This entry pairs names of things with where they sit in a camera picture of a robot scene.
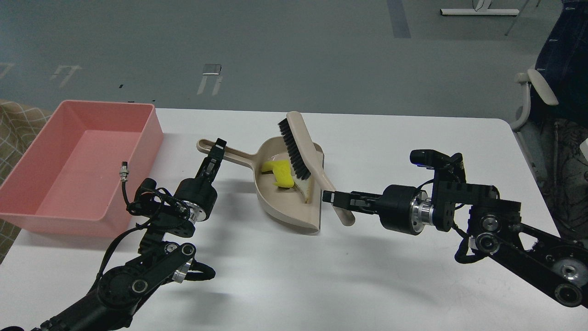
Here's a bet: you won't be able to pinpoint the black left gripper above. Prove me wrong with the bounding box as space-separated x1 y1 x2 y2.
174 138 227 222

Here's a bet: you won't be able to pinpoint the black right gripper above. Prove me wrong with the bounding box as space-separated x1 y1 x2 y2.
322 184 424 235

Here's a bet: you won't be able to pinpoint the beige hand brush black bristles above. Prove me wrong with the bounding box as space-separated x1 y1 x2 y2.
277 111 356 227

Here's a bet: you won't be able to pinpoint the beige plastic dustpan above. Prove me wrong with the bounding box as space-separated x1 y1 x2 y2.
224 136 321 233

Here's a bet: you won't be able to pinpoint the yellow plastic piece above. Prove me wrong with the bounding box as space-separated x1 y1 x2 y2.
261 160 294 188

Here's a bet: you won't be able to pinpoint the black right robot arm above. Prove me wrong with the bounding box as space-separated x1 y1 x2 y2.
322 149 588 307

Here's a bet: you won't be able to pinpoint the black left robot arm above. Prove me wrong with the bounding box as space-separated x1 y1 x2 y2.
37 138 226 331

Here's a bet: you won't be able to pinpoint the pink plastic bin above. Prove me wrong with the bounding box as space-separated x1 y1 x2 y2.
0 100 164 238

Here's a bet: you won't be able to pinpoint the white office chair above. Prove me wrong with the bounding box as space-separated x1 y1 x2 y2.
509 68 559 186

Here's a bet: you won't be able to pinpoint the beige checkered cloth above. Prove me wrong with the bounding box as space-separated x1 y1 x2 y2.
0 100 52 265

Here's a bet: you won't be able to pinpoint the white table leg base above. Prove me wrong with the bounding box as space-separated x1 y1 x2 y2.
439 0 520 17

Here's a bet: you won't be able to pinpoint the person in green sweater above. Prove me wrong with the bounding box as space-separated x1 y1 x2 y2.
530 0 588 128

